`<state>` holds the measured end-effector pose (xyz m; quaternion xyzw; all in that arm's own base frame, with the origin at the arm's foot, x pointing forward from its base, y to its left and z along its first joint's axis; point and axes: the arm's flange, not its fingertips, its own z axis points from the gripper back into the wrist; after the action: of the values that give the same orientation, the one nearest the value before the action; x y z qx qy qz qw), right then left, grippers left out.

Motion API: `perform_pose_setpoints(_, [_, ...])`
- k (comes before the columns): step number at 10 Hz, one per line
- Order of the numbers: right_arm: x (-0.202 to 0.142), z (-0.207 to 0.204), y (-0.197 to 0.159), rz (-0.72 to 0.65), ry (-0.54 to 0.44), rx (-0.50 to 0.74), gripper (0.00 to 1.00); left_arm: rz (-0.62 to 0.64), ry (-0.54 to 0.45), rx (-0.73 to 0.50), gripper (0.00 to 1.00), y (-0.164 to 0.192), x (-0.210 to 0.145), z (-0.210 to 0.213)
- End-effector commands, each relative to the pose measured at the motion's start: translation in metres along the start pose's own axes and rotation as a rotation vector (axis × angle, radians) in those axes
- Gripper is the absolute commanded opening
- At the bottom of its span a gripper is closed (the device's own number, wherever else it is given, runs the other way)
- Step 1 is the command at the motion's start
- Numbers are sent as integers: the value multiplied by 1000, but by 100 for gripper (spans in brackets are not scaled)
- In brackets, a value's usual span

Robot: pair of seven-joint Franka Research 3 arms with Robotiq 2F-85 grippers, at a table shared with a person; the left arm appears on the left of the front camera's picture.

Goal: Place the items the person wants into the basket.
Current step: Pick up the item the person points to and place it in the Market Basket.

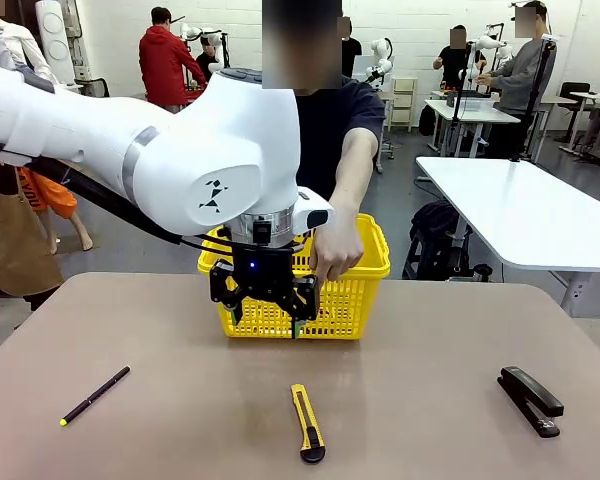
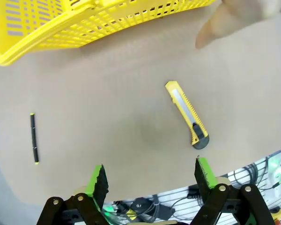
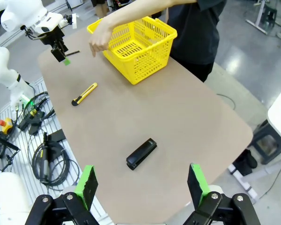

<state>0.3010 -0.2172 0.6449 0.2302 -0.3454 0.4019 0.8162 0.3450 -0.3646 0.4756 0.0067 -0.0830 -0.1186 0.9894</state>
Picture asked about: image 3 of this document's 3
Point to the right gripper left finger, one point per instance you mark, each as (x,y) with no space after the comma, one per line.
(86,185)

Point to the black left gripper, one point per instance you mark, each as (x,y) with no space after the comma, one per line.
(52,36)

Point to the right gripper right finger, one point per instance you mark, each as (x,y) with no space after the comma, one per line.
(197,185)

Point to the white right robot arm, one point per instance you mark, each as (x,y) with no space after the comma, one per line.
(7,199)

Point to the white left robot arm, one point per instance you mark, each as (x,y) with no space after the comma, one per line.
(18,14)

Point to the yellow plastic shopping basket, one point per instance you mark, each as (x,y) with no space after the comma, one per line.
(142,68)

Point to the person in black T-shirt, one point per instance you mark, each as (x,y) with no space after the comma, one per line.
(194,35)

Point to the person's left hand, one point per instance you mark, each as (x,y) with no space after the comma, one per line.
(101,37)

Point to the yellow utility knife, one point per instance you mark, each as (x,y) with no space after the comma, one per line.
(86,92)

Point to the small black bag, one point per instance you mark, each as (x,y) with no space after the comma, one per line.
(246,161)

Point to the black flat plate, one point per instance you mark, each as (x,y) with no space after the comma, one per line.
(57,136)

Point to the black stapler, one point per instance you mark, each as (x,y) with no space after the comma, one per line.
(140,153)

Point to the black power box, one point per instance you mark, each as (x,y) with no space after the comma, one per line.
(35,122)

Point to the yellow emergency stop button box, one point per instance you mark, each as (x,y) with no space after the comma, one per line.
(5,123)

